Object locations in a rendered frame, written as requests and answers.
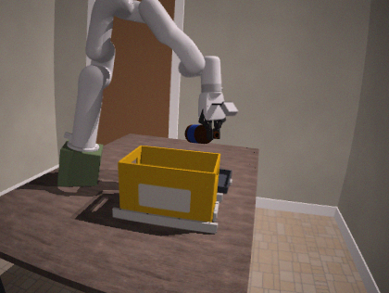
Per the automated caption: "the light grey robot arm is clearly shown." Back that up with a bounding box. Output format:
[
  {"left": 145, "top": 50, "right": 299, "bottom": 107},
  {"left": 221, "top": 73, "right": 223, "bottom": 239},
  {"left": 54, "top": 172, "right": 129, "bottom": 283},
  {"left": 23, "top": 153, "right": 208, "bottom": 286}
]
[{"left": 64, "top": 0, "right": 222, "bottom": 152}]

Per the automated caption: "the brown bottle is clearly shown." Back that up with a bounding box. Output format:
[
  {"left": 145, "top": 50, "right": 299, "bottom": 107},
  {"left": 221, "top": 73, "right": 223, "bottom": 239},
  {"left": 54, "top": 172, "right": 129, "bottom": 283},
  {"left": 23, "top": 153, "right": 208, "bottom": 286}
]
[{"left": 185, "top": 124, "right": 220, "bottom": 144}]

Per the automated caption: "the yellow crate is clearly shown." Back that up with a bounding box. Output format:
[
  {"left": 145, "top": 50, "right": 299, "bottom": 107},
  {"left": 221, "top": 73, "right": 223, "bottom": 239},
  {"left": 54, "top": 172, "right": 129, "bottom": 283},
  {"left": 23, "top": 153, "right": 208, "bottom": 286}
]
[{"left": 118, "top": 146, "right": 220, "bottom": 223}]

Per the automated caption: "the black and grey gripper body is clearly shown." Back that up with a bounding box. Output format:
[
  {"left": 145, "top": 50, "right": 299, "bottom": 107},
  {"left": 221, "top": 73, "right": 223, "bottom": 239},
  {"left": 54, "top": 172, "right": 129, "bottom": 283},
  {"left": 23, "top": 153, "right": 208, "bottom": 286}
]
[{"left": 198, "top": 92, "right": 225, "bottom": 121}]

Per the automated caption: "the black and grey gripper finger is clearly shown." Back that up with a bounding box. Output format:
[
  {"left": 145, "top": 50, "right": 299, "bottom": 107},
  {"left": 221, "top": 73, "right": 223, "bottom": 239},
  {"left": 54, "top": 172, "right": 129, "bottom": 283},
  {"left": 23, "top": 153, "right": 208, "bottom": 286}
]
[
  {"left": 213, "top": 118, "right": 226, "bottom": 134},
  {"left": 198, "top": 110, "right": 214, "bottom": 140}
]

